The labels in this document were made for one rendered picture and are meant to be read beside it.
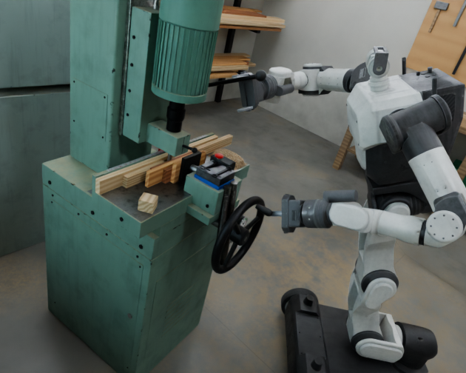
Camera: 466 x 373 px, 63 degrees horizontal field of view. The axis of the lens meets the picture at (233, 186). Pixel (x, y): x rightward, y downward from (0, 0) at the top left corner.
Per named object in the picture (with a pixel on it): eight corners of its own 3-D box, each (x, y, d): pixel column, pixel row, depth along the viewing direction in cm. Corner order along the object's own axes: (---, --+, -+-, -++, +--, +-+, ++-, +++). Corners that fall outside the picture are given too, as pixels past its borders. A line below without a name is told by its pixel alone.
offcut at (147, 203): (152, 214, 112) (153, 203, 110) (137, 210, 112) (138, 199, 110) (157, 206, 116) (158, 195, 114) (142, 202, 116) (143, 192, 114)
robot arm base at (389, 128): (441, 132, 108) (427, 95, 107) (461, 134, 96) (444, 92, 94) (388, 153, 111) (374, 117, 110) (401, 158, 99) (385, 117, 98)
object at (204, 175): (218, 190, 119) (221, 175, 117) (191, 175, 124) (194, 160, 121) (240, 177, 129) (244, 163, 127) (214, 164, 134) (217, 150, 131)
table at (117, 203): (162, 257, 106) (165, 240, 103) (90, 206, 118) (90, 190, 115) (266, 186, 153) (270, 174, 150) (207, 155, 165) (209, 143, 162)
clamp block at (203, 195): (212, 217, 122) (217, 193, 118) (180, 197, 128) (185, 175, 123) (237, 200, 134) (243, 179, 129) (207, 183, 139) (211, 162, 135)
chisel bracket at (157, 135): (174, 161, 128) (177, 138, 124) (144, 144, 134) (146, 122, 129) (188, 155, 134) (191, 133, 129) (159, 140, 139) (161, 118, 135)
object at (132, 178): (126, 189, 120) (127, 177, 118) (122, 186, 121) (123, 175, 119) (231, 143, 166) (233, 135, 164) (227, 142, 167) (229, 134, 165)
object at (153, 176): (147, 187, 123) (149, 172, 120) (144, 186, 124) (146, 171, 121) (194, 166, 142) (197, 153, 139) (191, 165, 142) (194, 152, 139)
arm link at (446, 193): (489, 227, 96) (447, 149, 102) (487, 230, 85) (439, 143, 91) (441, 243, 102) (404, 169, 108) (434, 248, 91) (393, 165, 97)
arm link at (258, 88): (255, 69, 123) (273, 67, 132) (231, 74, 129) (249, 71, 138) (261, 109, 127) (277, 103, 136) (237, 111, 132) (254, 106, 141)
